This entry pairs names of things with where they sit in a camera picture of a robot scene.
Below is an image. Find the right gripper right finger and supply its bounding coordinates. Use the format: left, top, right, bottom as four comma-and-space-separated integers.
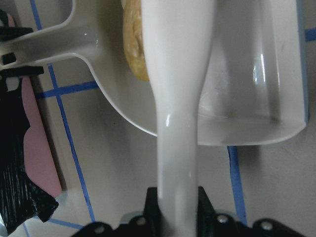
197, 186, 216, 237

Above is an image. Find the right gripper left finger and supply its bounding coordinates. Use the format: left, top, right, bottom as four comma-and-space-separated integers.
143, 187, 160, 222

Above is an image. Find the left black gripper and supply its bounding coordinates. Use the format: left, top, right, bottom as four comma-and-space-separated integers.
0, 10, 44, 128

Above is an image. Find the white dustpan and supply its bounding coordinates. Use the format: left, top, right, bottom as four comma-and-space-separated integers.
0, 0, 308, 146

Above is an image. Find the white hand brush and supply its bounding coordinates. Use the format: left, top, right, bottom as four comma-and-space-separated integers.
141, 0, 217, 237

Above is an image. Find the black lined pink bin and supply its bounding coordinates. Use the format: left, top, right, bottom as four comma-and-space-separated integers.
0, 9, 62, 235

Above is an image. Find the brown potato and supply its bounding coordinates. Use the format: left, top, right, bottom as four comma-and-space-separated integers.
122, 0, 149, 81

